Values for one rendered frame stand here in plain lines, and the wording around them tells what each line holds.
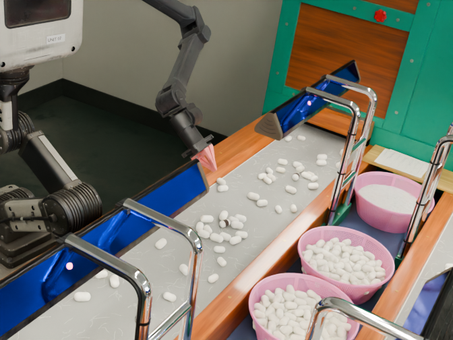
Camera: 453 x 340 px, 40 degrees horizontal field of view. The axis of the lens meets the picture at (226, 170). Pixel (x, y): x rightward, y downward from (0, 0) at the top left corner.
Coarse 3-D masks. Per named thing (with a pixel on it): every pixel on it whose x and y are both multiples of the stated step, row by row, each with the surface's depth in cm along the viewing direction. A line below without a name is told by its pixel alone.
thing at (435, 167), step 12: (444, 144) 163; (432, 156) 166; (444, 156) 179; (432, 168) 166; (432, 180) 168; (420, 192) 171; (432, 192) 185; (420, 204) 172; (420, 216) 174; (408, 228) 177; (420, 228) 192; (408, 240) 178; (396, 264) 181
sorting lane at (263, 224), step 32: (256, 160) 216; (288, 160) 220; (352, 160) 227; (224, 192) 194; (256, 192) 197; (288, 192) 200; (320, 192) 203; (192, 224) 177; (256, 224) 181; (288, 224) 184; (128, 256) 160; (160, 256) 162; (224, 256) 166; (256, 256) 168; (96, 288) 148; (128, 288) 150; (160, 288) 151; (64, 320) 137; (96, 320) 139; (128, 320) 140; (160, 320) 142
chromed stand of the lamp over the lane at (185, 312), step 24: (144, 216) 112; (72, 240) 101; (192, 240) 108; (120, 264) 97; (192, 264) 110; (144, 288) 96; (192, 288) 112; (144, 312) 98; (192, 312) 115; (144, 336) 101
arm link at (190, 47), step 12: (192, 36) 208; (204, 36) 209; (180, 48) 213; (192, 48) 205; (180, 60) 199; (192, 60) 202; (180, 72) 193; (168, 84) 189; (180, 84) 189; (156, 96) 188; (168, 96) 184; (168, 108) 186
